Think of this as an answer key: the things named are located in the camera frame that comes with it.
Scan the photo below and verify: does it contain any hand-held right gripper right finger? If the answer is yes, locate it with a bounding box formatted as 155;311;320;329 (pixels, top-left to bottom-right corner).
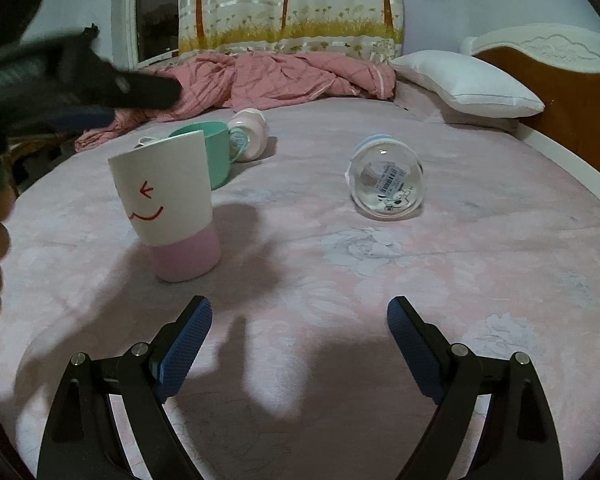
386;296;565;480

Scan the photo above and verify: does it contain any white pink smiley cup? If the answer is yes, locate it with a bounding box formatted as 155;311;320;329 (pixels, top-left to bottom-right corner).
107;130;222;283

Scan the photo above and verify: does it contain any pink checked blanket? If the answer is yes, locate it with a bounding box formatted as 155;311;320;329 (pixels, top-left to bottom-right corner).
75;51;398;151

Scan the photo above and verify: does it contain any clear glass cup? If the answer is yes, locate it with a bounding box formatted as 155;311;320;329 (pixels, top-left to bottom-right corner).
346;135;425;219

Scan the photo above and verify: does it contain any white frame window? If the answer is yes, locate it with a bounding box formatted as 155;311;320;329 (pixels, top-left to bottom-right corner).
114;0;186;72

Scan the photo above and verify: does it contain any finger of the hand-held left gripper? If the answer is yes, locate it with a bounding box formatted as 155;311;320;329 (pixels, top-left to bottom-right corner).
100;67;183;111

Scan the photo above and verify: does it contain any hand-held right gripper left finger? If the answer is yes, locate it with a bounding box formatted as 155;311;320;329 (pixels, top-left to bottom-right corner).
36;295;213;480

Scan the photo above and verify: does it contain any white pillow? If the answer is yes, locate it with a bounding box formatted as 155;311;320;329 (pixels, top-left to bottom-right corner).
389;50;546;120

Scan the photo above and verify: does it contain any tree print curtain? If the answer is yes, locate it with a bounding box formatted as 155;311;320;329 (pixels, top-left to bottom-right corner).
177;0;406;56

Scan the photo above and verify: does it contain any pink white bottle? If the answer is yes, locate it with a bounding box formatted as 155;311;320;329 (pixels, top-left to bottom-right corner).
227;108;271;162

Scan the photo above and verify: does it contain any white and brown headboard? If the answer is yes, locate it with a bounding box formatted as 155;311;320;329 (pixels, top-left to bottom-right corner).
460;23;600;191

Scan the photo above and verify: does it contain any teal plastic cup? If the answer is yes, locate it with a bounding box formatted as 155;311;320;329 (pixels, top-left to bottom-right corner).
168;121;241;191

